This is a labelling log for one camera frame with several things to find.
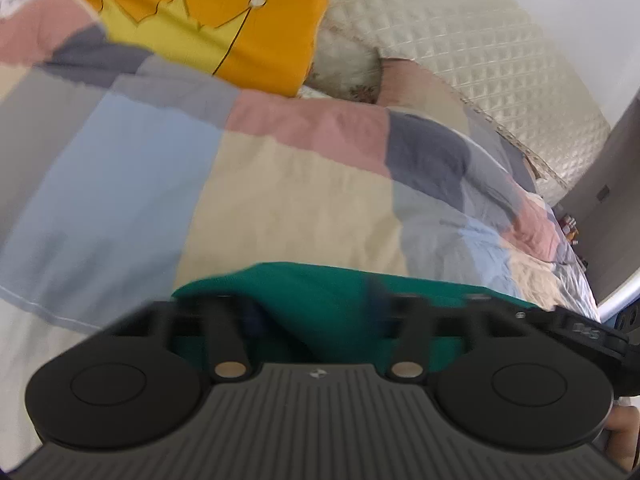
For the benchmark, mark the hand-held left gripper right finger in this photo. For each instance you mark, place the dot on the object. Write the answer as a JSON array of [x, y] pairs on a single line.
[[412, 330]]

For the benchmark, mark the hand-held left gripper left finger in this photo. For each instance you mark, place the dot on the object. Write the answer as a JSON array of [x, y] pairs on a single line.
[[220, 330]]

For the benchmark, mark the green garment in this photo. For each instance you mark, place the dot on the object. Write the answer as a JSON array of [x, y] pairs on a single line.
[[320, 300]]

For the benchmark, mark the person's right hand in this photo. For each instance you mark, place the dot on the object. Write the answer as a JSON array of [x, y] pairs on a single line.
[[625, 435]]

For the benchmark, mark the silver metal bar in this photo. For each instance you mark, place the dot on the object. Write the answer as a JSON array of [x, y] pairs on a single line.
[[622, 297]]

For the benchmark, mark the bottles on nightstand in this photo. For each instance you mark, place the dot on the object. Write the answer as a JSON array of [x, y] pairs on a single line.
[[570, 230]]

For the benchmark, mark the patchwork quilt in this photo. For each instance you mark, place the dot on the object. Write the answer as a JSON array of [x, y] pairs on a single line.
[[250, 185]]

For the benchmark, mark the white floral pillow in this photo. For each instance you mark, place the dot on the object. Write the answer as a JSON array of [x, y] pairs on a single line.
[[345, 70]]

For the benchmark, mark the cream quilted headboard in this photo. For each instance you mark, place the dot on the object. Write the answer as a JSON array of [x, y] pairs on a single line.
[[450, 35]]

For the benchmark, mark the yellow crown pillow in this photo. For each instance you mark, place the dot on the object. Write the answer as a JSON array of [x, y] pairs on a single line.
[[280, 35]]

